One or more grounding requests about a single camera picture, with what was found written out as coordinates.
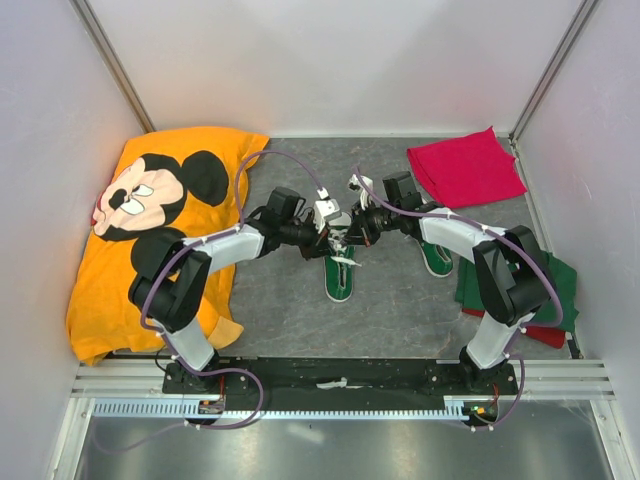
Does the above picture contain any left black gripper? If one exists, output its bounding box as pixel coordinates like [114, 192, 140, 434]
[281, 212, 335, 262]

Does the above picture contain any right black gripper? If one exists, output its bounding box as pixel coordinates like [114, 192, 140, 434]
[341, 198, 401, 247]

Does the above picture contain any green sneaker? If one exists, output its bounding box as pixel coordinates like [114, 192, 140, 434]
[324, 212, 355, 303]
[417, 236, 454, 278]

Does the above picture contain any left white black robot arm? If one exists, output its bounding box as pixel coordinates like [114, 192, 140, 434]
[128, 187, 351, 393]

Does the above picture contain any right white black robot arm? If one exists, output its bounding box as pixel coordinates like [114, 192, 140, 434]
[350, 168, 564, 394]

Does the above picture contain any pink red cloth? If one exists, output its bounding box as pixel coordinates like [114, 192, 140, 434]
[407, 127, 527, 209]

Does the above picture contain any white tape scrap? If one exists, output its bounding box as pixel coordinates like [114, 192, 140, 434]
[316, 377, 348, 390]

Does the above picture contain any orange mickey mouse shirt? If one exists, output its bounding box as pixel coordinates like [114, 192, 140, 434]
[66, 126, 269, 366]

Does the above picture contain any dark green cloth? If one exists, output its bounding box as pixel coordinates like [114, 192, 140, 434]
[454, 251, 579, 333]

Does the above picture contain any red cloth under green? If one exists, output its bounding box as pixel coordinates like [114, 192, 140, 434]
[461, 307, 567, 350]

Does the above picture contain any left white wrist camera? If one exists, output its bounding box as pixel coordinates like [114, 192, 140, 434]
[313, 187, 342, 233]

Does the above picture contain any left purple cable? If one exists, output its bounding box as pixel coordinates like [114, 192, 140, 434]
[89, 149, 331, 453]

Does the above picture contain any purple cable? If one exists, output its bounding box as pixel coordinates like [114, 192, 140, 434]
[351, 165, 564, 434]
[89, 149, 331, 453]

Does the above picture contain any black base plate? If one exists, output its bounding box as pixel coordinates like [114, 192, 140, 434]
[162, 357, 518, 412]

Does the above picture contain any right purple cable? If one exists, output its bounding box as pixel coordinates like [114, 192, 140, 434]
[351, 165, 564, 434]

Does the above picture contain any grey slotted cable duct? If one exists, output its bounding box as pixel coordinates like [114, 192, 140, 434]
[92, 397, 485, 421]

